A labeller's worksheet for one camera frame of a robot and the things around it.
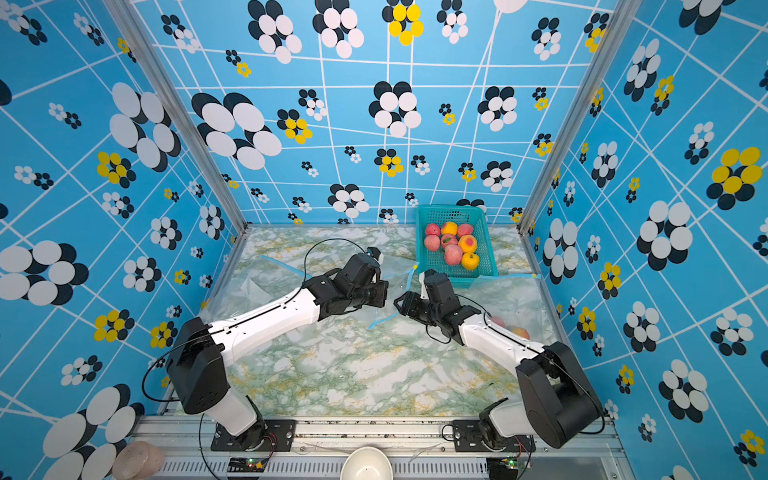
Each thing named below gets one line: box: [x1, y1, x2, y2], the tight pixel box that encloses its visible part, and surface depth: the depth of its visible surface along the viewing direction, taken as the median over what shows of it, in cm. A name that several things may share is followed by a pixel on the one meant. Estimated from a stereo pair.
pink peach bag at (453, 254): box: [444, 244, 463, 265], surface depth 106 cm
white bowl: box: [340, 446, 394, 480], surface depth 69 cm
